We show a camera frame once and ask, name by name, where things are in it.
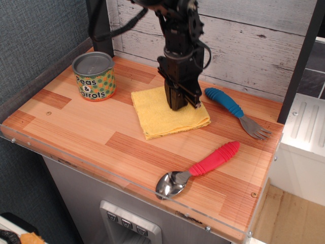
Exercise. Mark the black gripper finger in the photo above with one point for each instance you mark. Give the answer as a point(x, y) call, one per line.
point(171, 93)
point(180, 99)

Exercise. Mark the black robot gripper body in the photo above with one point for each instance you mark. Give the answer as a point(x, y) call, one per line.
point(184, 70)

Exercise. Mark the yellow dish towel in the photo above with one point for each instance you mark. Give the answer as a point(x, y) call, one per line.
point(158, 119)

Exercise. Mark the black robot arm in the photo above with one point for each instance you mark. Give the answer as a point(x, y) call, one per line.
point(180, 24)

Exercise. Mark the peas and carrots toy can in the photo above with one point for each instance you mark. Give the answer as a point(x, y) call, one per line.
point(95, 76)

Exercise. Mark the white toy sink unit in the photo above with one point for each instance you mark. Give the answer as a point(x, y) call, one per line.
point(298, 167)

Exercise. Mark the grey toy fridge cabinet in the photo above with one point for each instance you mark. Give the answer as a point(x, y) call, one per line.
point(104, 213)

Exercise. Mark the orange object bottom left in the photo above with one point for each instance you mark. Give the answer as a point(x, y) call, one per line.
point(31, 238)

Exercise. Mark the blue handled toy fork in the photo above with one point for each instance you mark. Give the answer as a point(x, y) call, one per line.
point(250, 126)

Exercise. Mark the red handled toy spoon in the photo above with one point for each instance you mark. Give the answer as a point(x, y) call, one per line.
point(172, 183)

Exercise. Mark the dark left frame post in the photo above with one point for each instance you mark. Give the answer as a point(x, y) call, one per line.
point(98, 25)

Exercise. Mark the dark frame post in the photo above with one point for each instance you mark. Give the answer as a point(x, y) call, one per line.
point(98, 25)
point(307, 46)

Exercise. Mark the dark right frame post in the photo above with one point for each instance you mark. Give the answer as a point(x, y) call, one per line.
point(307, 46)

